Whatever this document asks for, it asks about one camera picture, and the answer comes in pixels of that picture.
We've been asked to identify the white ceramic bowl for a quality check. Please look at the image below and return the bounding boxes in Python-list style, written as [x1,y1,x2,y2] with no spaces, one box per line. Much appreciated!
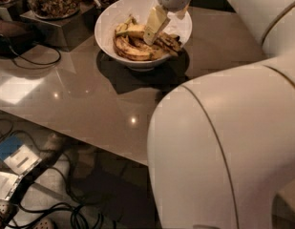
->
[95,0,192,72]

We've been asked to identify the small banana right side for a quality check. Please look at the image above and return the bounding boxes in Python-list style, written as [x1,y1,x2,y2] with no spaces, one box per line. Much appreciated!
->
[170,34,180,41]

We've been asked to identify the spotted banana with green stem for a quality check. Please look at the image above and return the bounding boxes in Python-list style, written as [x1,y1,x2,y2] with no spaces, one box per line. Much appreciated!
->
[118,24,181,56]

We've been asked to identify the black cable on table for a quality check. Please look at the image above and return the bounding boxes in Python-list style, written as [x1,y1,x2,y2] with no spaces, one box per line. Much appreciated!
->
[7,43,62,67]

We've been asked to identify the white paper bowl liner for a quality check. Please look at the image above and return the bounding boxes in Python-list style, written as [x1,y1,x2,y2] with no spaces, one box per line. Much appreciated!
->
[165,13,186,37]

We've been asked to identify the large curved spotted banana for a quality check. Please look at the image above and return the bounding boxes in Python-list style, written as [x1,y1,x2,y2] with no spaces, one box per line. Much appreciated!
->
[114,36,166,61]

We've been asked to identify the white paper sheet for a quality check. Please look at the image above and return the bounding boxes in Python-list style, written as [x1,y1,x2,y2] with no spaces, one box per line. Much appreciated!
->
[0,172,19,200]

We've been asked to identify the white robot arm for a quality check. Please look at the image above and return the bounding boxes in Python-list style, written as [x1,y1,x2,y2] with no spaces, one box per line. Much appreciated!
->
[147,0,295,229]

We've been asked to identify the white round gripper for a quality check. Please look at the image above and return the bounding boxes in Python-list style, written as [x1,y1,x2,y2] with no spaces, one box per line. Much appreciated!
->
[143,0,191,46]

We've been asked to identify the black appliance on left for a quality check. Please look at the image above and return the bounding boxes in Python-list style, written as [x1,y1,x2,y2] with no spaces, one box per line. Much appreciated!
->
[0,19,36,56]

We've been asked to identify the black cables on floor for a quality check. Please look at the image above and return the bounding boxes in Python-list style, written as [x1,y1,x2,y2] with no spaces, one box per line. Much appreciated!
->
[0,117,126,229]

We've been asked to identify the grey metal stand block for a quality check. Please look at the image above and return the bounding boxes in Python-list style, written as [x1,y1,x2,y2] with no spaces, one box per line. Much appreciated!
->
[21,3,99,52]

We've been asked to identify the middle spotted banana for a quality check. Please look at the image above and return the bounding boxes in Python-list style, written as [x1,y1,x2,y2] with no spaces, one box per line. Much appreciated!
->
[115,15,137,36]

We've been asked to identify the blue and white box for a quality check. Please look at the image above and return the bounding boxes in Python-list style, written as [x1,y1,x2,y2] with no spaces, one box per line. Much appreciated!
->
[0,135,41,176]

